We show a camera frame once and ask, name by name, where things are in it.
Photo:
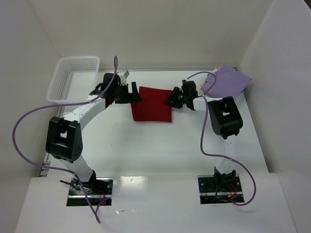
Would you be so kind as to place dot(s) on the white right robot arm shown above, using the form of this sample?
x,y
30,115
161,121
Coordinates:
x,y
226,122

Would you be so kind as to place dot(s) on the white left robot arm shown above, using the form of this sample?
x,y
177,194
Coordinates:
x,y
64,139

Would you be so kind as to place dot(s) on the red t-shirt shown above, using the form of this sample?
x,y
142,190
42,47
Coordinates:
x,y
152,108

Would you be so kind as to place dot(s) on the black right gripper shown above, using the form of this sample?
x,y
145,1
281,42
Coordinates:
x,y
177,97

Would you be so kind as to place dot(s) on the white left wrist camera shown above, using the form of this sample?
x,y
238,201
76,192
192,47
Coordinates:
x,y
123,74

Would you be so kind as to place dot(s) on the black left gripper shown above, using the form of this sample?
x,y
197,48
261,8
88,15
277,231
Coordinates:
x,y
129,92

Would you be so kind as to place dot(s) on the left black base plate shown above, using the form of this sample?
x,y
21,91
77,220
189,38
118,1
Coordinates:
x,y
102,190

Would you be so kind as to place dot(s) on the white plastic laundry basket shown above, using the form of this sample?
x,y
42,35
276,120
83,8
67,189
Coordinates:
x,y
73,78

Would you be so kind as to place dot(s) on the folded shirts under purple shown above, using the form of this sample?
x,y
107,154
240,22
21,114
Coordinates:
x,y
209,81

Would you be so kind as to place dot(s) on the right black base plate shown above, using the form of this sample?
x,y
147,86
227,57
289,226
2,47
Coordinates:
x,y
209,195

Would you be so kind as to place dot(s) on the folded purple t-shirt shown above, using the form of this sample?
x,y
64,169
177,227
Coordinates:
x,y
230,82

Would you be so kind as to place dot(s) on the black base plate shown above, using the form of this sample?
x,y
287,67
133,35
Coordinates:
x,y
102,190
209,195

